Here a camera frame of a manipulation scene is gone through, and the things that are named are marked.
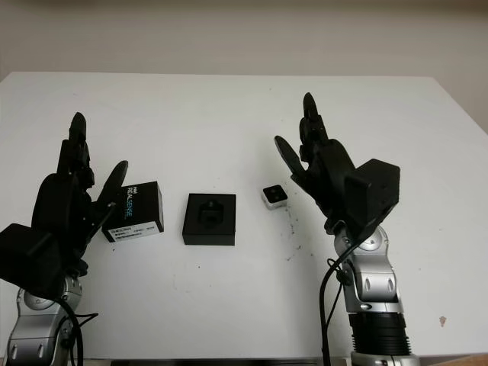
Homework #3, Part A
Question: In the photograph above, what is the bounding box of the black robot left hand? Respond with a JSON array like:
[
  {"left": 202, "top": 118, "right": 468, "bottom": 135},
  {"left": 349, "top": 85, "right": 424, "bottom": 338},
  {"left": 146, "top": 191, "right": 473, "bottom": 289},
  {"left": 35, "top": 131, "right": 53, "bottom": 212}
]
[{"left": 32, "top": 112, "right": 130, "bottom": 276}]

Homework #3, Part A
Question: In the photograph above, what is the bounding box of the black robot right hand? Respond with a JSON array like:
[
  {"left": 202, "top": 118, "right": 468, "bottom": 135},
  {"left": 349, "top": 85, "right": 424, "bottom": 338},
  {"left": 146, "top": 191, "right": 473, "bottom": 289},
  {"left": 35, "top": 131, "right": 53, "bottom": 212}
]
[{"left": 273, "top": 92, "right": 359, "bottom": 232}]

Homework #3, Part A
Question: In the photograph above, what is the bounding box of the small silver depth camera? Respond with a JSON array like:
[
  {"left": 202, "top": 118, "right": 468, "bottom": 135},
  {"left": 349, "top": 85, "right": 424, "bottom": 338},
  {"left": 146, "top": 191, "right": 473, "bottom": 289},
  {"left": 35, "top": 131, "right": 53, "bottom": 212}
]
[{"left": 261, "top": 184, "right": 286, "bottom": 210}]

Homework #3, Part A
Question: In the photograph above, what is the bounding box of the black RealSense camera box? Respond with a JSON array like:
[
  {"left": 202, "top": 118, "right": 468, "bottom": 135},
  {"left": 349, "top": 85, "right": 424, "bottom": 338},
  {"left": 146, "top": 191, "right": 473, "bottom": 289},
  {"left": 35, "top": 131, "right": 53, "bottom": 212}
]
[{"left": 101, "top": 181, "right": 165, "bottom": 244}]

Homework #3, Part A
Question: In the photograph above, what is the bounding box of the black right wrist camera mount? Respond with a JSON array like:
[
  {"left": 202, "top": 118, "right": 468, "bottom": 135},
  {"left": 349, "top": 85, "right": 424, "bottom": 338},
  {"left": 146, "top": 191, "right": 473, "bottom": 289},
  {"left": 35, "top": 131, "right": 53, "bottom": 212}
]
[{"left": 344, "top": 158, "right": 401, "bottom": 234}]

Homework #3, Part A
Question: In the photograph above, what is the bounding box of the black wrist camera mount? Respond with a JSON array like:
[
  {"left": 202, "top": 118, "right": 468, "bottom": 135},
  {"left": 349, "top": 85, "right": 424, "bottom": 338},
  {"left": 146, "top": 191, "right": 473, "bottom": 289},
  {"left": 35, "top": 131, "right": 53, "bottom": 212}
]
[
  {"left": 344, "top": 158, "right": 401, "bottom": 234},
  {"left": 0, "top": 223, "right": 64, "bottom": 300}
]

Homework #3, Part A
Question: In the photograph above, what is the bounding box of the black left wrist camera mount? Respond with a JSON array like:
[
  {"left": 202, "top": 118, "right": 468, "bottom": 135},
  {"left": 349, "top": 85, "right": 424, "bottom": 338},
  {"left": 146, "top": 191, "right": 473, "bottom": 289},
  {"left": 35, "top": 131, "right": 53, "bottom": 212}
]
[{"left": 0, "top": 223, "right": 64, "bottom": 300}]

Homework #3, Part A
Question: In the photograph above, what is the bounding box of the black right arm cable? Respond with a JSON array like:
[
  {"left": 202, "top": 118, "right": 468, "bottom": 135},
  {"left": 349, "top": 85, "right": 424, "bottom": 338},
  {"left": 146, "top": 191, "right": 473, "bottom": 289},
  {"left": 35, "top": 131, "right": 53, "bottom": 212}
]
[{"left": 319, "top": 224, "right": 382, "bottom": 366}]

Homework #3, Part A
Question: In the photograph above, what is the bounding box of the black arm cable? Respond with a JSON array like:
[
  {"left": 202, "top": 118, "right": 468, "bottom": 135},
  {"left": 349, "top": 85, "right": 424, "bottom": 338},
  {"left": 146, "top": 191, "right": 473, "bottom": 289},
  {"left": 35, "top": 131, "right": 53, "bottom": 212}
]
[
  {"left": 56, "top": 293, "right": 101, "bottom": 366},
  {"left": 319, "top": 224, "right": 382, "bottom": 366}
]

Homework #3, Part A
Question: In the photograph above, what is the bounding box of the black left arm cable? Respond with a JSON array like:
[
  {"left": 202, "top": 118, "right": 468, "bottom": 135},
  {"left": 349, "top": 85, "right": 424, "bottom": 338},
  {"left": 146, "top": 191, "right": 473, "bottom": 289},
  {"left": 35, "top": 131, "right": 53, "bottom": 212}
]
[{"left": 56, "top": 293, "right": 101, "bottom": 366}]

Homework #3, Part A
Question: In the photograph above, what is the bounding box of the black camera box base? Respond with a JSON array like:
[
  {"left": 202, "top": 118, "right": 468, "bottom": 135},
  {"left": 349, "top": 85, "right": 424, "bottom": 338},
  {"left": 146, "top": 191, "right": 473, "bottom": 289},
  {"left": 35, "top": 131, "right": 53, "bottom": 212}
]
[{"left": 181, "top": 193, "right": 237, "bottom": 246}]

